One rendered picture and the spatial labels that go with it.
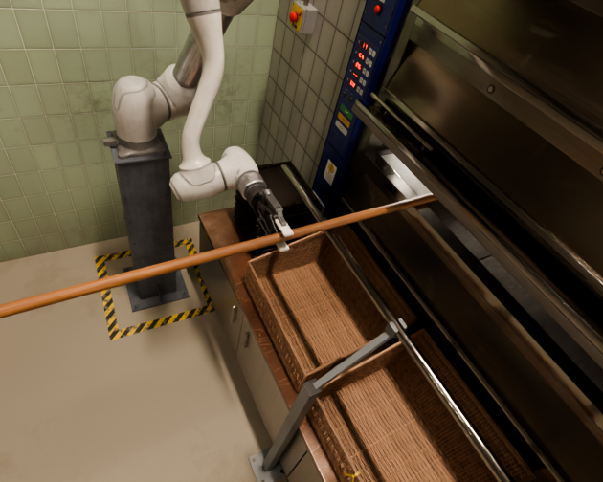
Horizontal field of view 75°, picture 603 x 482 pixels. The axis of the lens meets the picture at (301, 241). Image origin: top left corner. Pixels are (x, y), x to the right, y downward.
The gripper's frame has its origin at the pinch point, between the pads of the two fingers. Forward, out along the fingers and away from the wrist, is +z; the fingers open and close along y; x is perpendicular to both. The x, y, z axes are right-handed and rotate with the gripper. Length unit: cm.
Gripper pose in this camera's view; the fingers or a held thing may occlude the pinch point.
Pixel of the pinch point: (282, 236)
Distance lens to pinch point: 118.4
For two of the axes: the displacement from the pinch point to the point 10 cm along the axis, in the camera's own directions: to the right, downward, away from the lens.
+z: 4.7, 7.2, -5.2
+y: -2.0, 6.6, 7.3
